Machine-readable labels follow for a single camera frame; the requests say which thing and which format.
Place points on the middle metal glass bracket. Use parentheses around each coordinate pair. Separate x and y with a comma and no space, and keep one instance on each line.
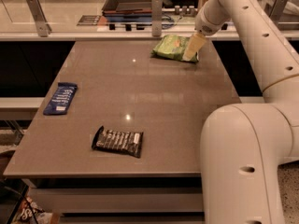
(156,15)

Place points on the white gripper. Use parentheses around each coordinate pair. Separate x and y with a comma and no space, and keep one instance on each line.
(206,24)

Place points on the left metal glass bracket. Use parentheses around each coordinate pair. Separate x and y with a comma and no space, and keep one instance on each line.
(42,26)

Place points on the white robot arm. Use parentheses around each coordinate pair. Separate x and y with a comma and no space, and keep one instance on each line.
(242,145)

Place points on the green jalapeno chip bag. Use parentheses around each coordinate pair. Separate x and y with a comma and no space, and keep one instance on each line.
(171,47)

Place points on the right metal glass bracket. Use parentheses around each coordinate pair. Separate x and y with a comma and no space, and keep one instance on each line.
(276,10)

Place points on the orange-rimmed grey tray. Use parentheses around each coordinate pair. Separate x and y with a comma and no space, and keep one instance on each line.
(117,7)

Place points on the metal glass bracket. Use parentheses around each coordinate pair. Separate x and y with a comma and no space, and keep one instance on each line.
(42,26)
(156,15)
(276,10)

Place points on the glass barrier panel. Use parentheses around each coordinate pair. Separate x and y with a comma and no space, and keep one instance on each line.
(16,20)

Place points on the blue rxbar blueberry bar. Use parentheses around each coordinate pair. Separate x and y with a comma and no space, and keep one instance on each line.
(61,99)

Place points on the snack bag under table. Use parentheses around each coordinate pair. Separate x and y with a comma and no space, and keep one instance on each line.
(30,212)

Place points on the black snack bar wrapper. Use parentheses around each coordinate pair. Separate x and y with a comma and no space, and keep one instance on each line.
(126,143)

